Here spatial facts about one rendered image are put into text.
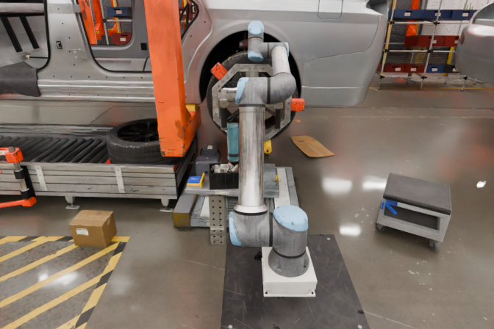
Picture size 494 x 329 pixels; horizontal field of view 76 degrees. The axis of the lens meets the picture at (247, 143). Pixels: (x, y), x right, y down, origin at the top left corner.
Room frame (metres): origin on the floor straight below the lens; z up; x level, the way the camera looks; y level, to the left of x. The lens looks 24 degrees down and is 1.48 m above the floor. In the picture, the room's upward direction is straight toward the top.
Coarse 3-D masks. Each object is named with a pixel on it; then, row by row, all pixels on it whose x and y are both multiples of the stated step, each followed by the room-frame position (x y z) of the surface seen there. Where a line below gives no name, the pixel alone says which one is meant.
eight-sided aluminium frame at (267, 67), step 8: (240, 64) 2.13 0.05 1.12; (248, 64) 2.13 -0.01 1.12; (256, 64) 2.13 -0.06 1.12; (264, 64) 2.13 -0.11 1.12; (232, 72) 2.13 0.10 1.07; (272, 72) 2.12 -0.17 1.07; (224, 80) 2.09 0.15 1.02; (216, 88) 2.09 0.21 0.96; (216, 96) 2.09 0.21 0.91; (216, 104) 2.09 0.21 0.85; (288, 104) 2.07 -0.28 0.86; (216, 112) 2.09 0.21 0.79; (288, 112) 2.07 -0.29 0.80; (216, 120) 2.09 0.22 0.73; (288, 120) 2.07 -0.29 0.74; (272, 128) 2.12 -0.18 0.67; (264, 136) 2.09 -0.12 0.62; (272, 136) 2.08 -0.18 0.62
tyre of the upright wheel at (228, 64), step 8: (232, 56) 2.31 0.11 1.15; (240, 56) 2.18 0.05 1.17; (224, 64) 2.18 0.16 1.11; (232, 64) 2.17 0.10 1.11; (216, 80) 2.17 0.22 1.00; (208, 88) 2.18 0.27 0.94; (296, 88) 2.16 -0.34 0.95; (208, 96) 2.18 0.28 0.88; (296, 96) 2.15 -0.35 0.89; (208, 104) 2.18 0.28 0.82
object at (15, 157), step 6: (0, 150) 2.09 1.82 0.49; (6, 150) 2.09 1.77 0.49; (18, 150) 2.05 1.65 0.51; (6, 156) 2.00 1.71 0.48; (12, 156) 2.00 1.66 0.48; (18, 156) 2.03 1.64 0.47; (12, 162) 2.00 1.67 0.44; (30, 198) 2.03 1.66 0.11; (0, 204) 1.98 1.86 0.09; (6, 204) 1.98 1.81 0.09; (12, 204) 1.99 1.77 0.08; (18, 204) 2.00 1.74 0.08; (24, 204) 2.00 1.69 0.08; (30, 204) 2.00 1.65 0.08
